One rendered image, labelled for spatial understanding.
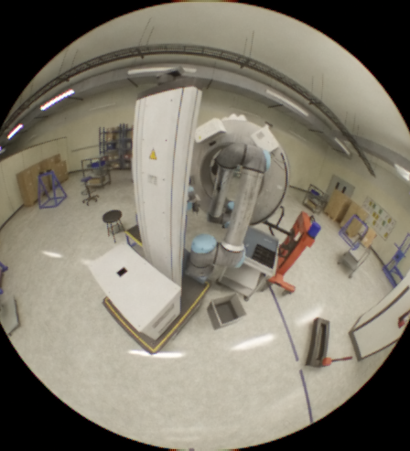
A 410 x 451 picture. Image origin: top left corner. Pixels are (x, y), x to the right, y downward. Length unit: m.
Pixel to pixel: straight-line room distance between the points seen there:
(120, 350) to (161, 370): 0.44
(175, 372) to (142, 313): 0.95
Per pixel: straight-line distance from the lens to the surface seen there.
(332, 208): 7.67
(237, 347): 1.65
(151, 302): 0.77
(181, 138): 0.50
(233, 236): 0.77
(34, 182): 6.68
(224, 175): 0.75
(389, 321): 2.90
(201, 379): 1.59
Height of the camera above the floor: 1.55
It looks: 36 degrees down
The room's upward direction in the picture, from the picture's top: 11 degrees clockwise
